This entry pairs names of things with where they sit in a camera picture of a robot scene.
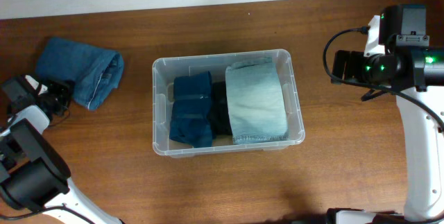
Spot grey base equipment bottom edge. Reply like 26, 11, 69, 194
290, 208, 405, 224

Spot light blue jeans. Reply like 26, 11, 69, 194
225, 58, 289, 145

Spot clear plastic storage bin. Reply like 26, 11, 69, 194
152, 49, 305, 158

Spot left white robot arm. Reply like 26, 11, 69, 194
1, 76, 122, 223

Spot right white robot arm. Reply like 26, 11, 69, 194
326, 46, 443, 223

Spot black garment with straps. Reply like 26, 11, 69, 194
207, 81, 232, 137

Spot dark blue jeans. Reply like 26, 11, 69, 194
35, 37, 124, 111

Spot teal blue garment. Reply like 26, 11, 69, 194
169, 71, 214, 148

